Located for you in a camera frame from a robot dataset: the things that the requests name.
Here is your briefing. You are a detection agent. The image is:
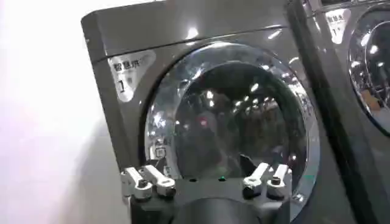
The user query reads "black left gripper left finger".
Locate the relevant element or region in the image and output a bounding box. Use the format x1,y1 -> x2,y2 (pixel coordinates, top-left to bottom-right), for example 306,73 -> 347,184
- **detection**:
120,157 -> 177,201

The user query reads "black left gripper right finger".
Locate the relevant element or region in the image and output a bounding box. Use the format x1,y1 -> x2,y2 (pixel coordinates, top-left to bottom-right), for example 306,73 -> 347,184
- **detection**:
239,153 -> 293,200

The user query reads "round glass dryer door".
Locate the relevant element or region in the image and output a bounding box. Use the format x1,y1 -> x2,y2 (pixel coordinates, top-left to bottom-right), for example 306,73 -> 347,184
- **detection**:
347,3 -> 390,137
144,41 -> 321,223

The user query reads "grey dryer with number one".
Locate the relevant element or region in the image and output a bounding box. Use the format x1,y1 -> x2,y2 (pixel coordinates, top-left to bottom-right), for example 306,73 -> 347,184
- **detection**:
80,0 -> 356,224

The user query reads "white number label sticker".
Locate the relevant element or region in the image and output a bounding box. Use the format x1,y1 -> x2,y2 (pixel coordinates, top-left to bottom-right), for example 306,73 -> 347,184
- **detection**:
324,7 -> 352,45
108,49 -> 157,103

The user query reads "grey dryer with label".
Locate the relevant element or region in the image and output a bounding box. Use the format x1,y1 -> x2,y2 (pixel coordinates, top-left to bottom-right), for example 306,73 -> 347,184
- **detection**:
286,0 -> 390,224

